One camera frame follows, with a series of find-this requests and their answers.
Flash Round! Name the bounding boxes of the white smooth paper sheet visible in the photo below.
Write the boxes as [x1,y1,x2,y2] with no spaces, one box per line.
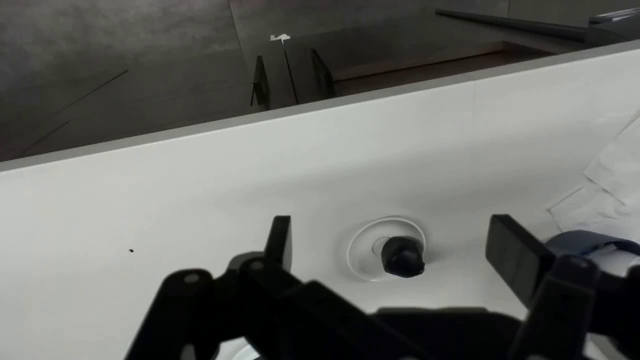
[581,109,640,205]

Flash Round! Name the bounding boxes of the blue round bowl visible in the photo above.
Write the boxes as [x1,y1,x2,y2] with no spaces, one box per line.
[544,227,640,275]

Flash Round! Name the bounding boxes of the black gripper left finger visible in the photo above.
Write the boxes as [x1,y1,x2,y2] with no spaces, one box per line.
[124,213,428,360]

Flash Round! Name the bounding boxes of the white embossed paper towel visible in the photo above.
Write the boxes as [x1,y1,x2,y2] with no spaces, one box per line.
[546,178,640,236]

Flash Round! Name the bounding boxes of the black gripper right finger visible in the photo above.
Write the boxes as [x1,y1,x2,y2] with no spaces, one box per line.
[484,211,640,360]

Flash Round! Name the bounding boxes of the black round knob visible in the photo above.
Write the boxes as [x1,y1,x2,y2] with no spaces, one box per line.
[379,234,428,280]

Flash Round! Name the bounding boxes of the dark long bar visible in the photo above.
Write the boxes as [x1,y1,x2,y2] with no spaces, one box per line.
[433,6,640,48]

